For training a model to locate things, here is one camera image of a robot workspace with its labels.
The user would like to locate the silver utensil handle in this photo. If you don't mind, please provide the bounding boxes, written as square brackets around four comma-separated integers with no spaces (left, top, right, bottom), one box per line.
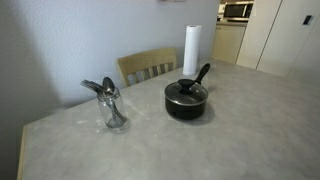
[80,79,107,95]
[83,83,109,99]

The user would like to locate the cream tall cabinet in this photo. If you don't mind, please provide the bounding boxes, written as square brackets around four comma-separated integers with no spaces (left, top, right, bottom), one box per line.
[235,0,320,78]

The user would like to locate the clear glass jar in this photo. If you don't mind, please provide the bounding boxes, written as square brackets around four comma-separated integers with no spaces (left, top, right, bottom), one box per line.
[96,89,128,129]

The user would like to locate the wooden chair by wall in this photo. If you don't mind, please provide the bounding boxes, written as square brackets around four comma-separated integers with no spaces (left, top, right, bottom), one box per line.
[117,47,178,88]

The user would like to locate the black pot with handle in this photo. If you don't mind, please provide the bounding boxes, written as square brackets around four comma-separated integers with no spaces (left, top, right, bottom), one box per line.
[164,63,212,122]

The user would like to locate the glass pot lid black knob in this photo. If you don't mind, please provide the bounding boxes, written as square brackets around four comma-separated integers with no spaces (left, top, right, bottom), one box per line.
[164,78,209,107]

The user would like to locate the black microwave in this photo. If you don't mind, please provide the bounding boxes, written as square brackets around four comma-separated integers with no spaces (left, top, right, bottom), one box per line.
[222,0,255,21]

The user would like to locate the silver spoon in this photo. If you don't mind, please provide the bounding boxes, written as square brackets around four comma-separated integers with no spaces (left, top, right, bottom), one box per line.
[101,76,125,122]

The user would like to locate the cream base cabinet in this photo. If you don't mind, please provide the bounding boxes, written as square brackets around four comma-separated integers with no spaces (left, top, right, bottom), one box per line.
[210,21,248,65]

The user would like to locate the black wall switch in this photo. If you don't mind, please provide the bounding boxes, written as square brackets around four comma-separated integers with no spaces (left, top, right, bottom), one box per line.
[302,14,314,26]

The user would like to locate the white paper towel roll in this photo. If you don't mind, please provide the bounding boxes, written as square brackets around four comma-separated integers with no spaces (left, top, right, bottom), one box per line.
[182,24,203,77]

